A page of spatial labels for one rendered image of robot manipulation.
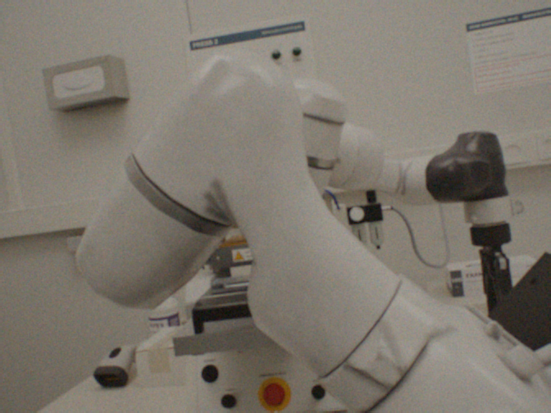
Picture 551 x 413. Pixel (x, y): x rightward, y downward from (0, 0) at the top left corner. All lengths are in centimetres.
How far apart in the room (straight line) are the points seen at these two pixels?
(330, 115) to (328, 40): 111
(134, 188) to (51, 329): 187
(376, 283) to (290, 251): 7
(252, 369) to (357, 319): 67
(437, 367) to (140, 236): 25
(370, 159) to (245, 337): 34
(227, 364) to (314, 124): 54
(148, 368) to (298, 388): 42
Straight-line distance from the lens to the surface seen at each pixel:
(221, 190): 43
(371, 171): 91
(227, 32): 144
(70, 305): 223
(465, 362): 42
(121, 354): 142
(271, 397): 107
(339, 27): 184
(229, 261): 118
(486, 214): 113
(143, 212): 45
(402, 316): 44
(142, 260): 47
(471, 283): 159
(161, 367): 134
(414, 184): 110
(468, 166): 106
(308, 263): 43
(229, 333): 85
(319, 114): 74
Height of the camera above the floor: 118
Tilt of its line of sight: 3 degrees down
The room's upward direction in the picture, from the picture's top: 8 degrees counter-clockwise
